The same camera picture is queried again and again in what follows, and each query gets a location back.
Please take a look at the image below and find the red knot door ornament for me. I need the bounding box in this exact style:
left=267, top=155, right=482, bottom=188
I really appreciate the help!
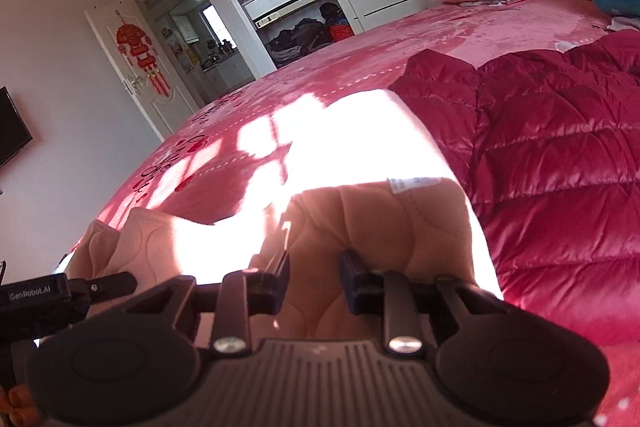
left=116, top=22, right=171, bottom=98

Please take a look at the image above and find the person's left hand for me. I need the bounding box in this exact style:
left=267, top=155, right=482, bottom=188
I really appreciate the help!
left=0, top=382, right=38, bottom=427

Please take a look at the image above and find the dark red down jacket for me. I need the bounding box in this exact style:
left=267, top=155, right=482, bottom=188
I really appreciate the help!
left=389, top=29, right=640, bottom=348

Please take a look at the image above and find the kitchen cabinet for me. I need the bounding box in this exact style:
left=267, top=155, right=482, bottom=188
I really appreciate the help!
left=200, top=49, right=256, bottom=92

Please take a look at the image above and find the white panel door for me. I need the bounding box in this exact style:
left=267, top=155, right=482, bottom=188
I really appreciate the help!
left=85, top=0, right=201, bottom=142

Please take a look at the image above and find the black wall television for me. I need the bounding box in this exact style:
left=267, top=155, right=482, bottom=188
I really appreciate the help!
left=0, top=87, right=33, bottom=168

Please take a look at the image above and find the red heart print blanket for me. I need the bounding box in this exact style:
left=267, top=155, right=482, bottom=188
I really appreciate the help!
left=50, top=0, right=640, bottom=427

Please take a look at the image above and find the pink quilted garment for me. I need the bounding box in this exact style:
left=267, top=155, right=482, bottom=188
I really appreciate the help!
left=55, top=177, right=506, bottom=343

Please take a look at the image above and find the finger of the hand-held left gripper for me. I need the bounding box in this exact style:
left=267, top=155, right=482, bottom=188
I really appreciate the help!
left=67, top=271, right=138, bottom=308

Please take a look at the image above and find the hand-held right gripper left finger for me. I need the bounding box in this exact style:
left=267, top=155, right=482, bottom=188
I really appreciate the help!
left=122, top=249, right=292, bottom=354

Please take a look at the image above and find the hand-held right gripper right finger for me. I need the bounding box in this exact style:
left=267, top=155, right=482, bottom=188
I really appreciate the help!
left=339, top=248, right=506, bottom=354

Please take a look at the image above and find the dark folded clothes pile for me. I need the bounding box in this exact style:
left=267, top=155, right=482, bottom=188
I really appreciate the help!
left=264, top=3, right=355, bottom=68

